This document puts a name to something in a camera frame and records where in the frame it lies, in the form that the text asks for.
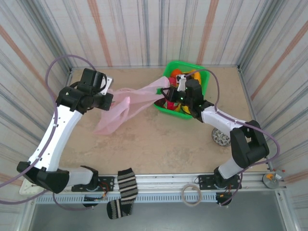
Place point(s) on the pink plastic bag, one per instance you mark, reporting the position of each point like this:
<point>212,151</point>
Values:
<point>134,96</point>

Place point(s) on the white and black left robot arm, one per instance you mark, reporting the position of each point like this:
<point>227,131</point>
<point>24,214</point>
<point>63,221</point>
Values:
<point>60,130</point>

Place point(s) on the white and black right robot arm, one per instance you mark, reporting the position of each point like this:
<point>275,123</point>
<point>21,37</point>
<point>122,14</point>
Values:
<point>216,118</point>

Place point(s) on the orange fake fruit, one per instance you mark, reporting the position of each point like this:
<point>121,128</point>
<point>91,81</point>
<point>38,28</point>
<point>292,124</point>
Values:
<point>176,72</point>

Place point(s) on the green plastic basket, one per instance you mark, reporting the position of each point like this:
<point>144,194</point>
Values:
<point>175,113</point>

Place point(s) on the patterned round ball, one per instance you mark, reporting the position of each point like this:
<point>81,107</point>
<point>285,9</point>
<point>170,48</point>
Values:
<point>220,138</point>

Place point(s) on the black striped sock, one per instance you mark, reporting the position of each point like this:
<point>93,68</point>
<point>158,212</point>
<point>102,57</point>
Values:
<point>126,187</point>

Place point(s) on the black controller board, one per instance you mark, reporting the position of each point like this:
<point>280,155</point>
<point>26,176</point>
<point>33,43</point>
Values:
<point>221,197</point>
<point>91,199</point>

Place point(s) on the white square clock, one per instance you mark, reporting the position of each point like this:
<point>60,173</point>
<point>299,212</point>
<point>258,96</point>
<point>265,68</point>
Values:
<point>29,190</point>

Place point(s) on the grey round spool orange part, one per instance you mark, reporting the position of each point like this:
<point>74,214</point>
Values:
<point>269,181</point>

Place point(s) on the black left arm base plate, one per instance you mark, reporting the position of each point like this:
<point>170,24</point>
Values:
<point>108,183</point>

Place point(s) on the aluminium mounting rail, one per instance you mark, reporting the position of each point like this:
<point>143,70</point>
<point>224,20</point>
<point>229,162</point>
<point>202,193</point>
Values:
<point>163,180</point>

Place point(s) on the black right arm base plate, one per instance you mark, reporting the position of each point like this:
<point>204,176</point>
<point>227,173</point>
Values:
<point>204,183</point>

